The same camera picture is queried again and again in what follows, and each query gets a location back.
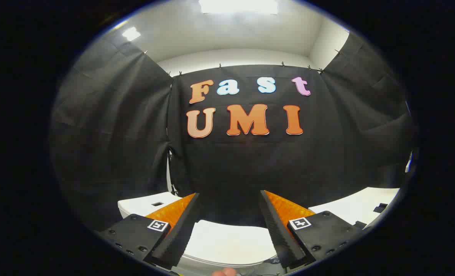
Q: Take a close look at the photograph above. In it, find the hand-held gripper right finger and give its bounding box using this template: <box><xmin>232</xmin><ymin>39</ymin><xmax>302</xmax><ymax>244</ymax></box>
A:
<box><xmin>259</xmin><ymin>190</ymin><xmax>367</xmax><ymax>269</ymax></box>

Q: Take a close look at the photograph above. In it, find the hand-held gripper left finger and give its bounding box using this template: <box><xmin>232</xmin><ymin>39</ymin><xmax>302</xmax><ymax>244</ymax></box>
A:
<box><xmin>96</xmin><ymin>192</ymin><xmax>201</xmax><ymax>270</ymax></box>

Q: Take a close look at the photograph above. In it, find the white toilet lid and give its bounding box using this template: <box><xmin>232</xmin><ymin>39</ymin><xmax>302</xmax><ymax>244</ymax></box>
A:
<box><xmin>183</xmin><ymin>219</ymin><xmax>277</xmax><ymax>266</ymax></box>

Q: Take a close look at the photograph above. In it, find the white toilet seat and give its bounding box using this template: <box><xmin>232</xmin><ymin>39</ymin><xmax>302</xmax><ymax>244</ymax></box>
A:
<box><xmin>177</xmin><ymin>254</ymin><xmax>278</xmax><ymax>269</ymax></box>

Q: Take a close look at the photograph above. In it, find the white toilet body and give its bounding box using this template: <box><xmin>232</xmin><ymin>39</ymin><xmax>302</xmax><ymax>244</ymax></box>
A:
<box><xmin>117</xmin><ymin>192</ymin><xmax>182</xmax><ymax>220</ymax></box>

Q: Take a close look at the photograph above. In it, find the white panelled cabinet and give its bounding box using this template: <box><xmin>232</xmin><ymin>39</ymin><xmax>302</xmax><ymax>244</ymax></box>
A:
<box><xmin>310</xmin><ymin>187</ymin><xmax>401</xmax><ymax>230</ymax></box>

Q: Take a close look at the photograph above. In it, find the black backdrop cloth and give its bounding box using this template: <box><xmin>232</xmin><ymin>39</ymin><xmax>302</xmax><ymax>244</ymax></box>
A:
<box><xmin>49</xmin><ymin>29</ymin><xmax>417</xmax><ymax>232</ymax></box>

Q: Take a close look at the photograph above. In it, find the ceiling light panel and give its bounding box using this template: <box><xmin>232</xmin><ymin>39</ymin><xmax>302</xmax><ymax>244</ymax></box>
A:
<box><xmin>199</xmin><ymin>0</ymin><xmax>279</xmax><ymax>15</ymax></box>
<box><xmin>122</xmin><ymin>27</ymin><xmax>141</xmax><ymax>42</ymax></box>

